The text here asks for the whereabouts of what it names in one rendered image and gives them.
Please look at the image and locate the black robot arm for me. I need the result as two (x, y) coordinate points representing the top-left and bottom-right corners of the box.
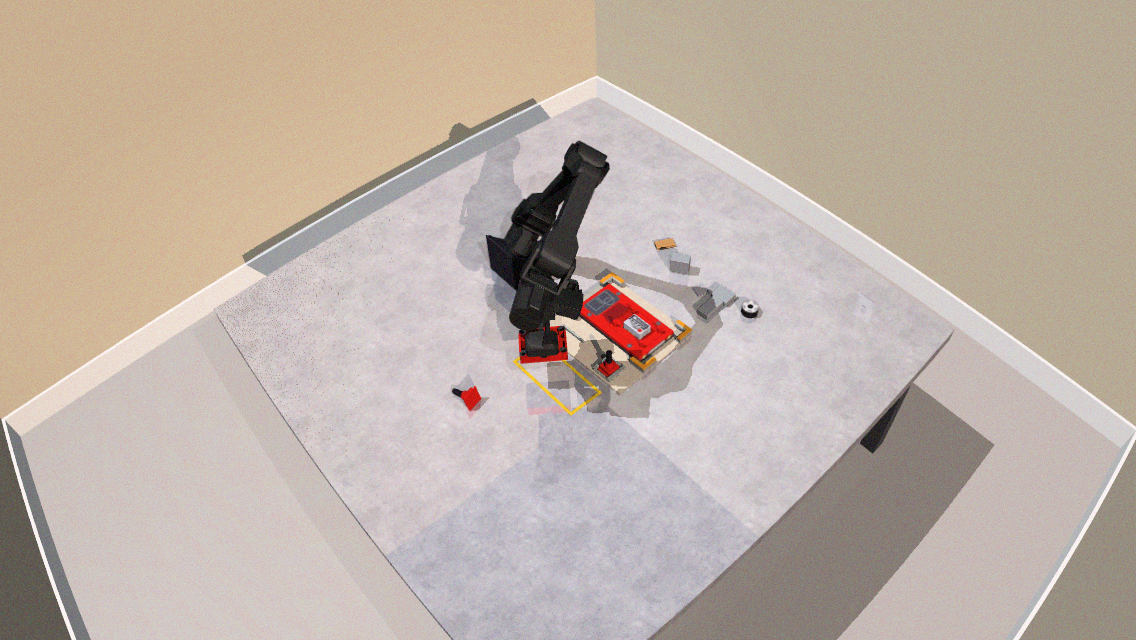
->
(498, 141), (610, 331)

